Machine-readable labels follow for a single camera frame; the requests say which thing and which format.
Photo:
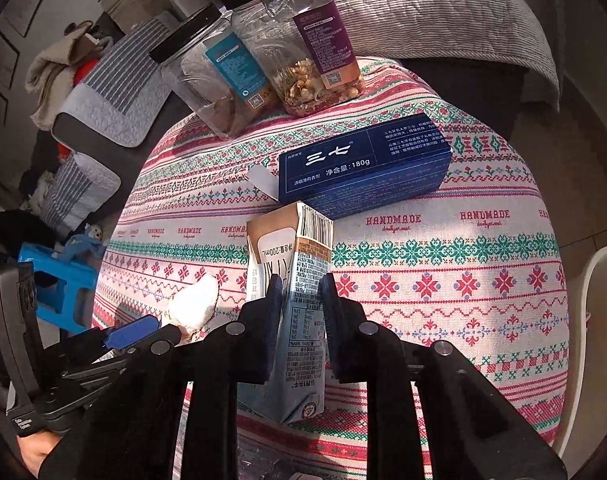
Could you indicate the light blue milk carton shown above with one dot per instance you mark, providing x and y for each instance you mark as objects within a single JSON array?
[{"x": 294, "y": 242}]

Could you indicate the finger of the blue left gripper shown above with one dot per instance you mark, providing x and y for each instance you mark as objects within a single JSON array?
[{"x": 125, "y": 336}]

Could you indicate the clear jar purple label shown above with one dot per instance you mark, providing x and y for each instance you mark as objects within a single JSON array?
[{"x": 304, "y": 49}]

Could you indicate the blue plastic stool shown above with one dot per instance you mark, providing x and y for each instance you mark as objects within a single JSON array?
[{"x": 58, "y": 304}]

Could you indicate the beige blanket pile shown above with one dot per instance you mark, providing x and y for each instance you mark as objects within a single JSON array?
[{"x": 51, "y": 75}]

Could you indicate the dark blue carton box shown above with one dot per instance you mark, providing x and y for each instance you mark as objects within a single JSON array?
[{"x": 360, "y": 170}]

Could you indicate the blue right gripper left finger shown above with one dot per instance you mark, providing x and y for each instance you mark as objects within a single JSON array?
[{"x": 257, "y": 348}]

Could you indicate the red cushion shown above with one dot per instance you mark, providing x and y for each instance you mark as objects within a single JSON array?
[{"x": 81, "y": 72}]

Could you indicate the tissue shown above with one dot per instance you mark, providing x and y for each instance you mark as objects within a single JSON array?
[{"x": 192, "y": 308}]

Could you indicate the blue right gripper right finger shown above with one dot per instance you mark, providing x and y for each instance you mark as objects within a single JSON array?
[{"x": 353, "y": 341}]

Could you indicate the clear jar teal label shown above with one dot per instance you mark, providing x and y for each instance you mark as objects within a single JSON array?
[{"x": 215, "y": 75}]

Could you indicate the blue plush toy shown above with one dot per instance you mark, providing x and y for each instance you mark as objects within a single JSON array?
[{"x": 79, "y": 246}]

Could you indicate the grey quilted bed cover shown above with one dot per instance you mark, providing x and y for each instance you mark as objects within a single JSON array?
[{"x": 501, "y": 31}]

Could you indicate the grey sofa with covers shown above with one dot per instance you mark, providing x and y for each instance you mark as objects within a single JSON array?
[{"x": 111, "y": 121}]

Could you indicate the person's left hand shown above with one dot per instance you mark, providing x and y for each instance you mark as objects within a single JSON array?
[{"x": 33, "y": 449}]

